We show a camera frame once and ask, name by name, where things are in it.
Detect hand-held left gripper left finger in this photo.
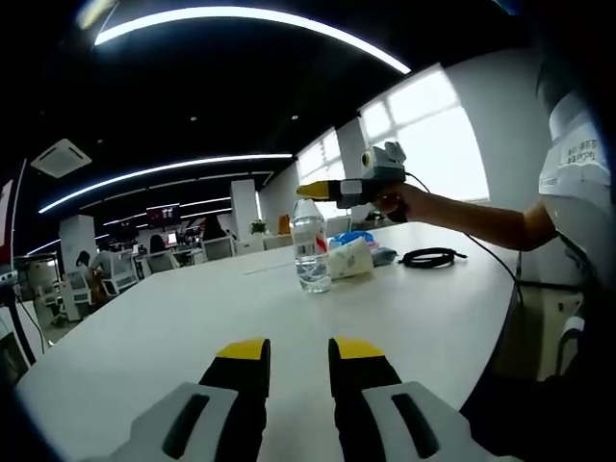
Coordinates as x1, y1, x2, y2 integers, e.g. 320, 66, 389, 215
115, 336, 271, 462

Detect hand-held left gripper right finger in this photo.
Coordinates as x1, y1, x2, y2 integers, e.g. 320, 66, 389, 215
328, 336, 482, 462

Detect blue sponge pack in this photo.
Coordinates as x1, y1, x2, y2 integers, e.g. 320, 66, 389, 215
330, 230, 375, 247

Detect clear plastic water bottle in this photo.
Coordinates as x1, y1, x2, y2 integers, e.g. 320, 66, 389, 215
291, 197, 333, 295

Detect person's right hand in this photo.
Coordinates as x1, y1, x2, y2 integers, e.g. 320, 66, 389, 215
374, 182, 432, 223

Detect smaller bright window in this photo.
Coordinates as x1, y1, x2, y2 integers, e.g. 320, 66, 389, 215
295, 127, 347, 194

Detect hanging television screen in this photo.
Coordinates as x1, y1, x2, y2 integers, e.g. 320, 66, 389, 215
146, 203, 182, 228

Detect straight ceiling light strip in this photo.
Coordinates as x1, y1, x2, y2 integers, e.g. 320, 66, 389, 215
38, 153, 294, 215

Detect person's dark trousers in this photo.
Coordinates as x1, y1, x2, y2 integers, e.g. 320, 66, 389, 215
459, 372, 616, 462

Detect row of white office chairs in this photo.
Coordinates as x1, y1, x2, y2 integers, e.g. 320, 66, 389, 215
36, 235, 237, 324

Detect long curved ceiling light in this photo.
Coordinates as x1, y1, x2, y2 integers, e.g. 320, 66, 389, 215
93, 5, 413, 74

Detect person's white shirt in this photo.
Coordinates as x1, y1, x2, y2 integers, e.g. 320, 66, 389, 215
535, 47, 616, 304

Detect ceiling air conditioner unit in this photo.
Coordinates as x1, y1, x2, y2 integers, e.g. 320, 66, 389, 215
30, 138, 92, 179

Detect red monitor screen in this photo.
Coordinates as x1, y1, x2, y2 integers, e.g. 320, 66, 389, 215
0, 177, 15, 266

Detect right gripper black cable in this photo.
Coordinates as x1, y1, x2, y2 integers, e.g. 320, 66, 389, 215
402, 170, 528, 312

